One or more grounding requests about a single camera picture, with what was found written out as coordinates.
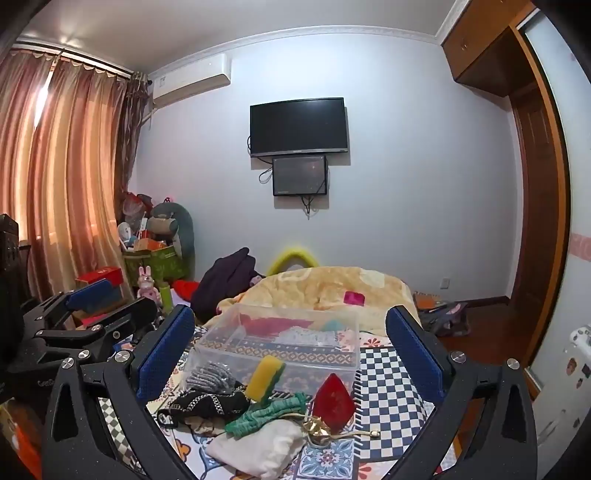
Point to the patterned bag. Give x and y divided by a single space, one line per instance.
443 314

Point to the red cloth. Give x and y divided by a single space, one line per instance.
268 326

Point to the pink bunny toy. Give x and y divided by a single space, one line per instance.
147 284

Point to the black knitted cloth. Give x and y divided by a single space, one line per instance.
207 404

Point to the light blue cloth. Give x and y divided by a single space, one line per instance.
330 325

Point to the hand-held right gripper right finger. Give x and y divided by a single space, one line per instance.
413 357

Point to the black wall television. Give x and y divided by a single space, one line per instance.
298 127

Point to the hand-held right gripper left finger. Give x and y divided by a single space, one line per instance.
166 353

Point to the white cloth pouch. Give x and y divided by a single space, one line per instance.
261 450

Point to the red plastic bag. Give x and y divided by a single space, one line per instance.
134 207

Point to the red flat box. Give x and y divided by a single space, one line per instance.
99 276

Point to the clear plastic storage box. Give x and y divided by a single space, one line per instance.
277 364

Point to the grey plush toy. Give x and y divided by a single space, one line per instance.
168 226

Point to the gold ribbon bow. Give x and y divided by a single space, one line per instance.
318 428

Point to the white air conditioner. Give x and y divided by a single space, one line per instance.
191 78

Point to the wooden overhead cabinet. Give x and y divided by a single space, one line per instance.
480 50

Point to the dark purple garment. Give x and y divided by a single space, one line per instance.
226 277

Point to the orange pink curtain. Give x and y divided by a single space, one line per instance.
69 175

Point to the red garment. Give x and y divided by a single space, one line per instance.
185 290

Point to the brown wooden door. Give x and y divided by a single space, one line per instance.
538 221

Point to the white lace cloth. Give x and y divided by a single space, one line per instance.
307 337

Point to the orange printed bag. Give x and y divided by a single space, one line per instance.
18 443

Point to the small black wall monitor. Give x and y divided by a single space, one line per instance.
299 175

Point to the yellow fleece blanket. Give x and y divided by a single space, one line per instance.
300 288

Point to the green knitted cloth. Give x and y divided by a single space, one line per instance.
263 413

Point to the red triangular pouch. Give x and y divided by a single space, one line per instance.
333 406

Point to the white sliding wardrobe door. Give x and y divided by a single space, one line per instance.
575 207

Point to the green cardboard box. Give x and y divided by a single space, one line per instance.
154 265

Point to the yellow green sponge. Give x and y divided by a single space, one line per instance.
263 378

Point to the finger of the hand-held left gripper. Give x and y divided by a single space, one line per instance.
124 316
94 293

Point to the grey knitted cloth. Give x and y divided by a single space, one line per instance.
212 376

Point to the patterned patchwork bed sheet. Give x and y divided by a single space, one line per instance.
388 383

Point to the green bottle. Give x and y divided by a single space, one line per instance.
165 297

